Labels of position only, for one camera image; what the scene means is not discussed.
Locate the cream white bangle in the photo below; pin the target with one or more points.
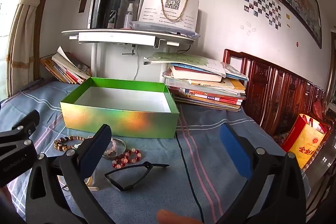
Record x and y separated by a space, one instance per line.
92 184

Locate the red and yellow gift bag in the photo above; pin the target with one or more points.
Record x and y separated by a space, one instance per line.
304 142

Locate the carved wooden headboard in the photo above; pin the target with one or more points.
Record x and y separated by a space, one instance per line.
278 98

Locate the beige curtain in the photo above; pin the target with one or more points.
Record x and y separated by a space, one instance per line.
26 29

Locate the white paper gift bag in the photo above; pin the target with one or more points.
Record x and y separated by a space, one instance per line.
155 11

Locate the wall photo collage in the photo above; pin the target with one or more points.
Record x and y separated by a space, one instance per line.
262 6

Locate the clear plastic folder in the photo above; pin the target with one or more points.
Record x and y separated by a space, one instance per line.
162 27

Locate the person's right hand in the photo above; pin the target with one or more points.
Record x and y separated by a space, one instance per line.
173 217

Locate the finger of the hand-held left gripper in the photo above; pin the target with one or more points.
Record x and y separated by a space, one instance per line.
26 121

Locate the shiny green cardboard box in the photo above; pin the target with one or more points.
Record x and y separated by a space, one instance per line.
118 119

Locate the tall stack of books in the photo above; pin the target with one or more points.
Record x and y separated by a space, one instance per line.
204 87

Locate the small stack of books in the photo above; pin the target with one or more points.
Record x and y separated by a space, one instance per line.
65 69

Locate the small clear spray bottle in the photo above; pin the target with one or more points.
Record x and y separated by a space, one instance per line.
128 16

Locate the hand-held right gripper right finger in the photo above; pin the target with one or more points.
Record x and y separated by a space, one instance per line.
233 151

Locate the blue plaid bed sheet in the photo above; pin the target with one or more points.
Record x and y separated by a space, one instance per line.
157 187

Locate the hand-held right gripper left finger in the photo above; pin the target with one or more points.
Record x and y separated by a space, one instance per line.
92 154

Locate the black clamp screw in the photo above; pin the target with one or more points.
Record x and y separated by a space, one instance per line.
132 52

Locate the dark clear container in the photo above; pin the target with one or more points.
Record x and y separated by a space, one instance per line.
120 11

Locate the black clip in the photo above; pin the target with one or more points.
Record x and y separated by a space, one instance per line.
115 182

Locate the small white wall stickers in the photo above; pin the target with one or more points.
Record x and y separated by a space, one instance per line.
248 27

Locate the black thermos bottle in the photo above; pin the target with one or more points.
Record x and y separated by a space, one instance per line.
102 8

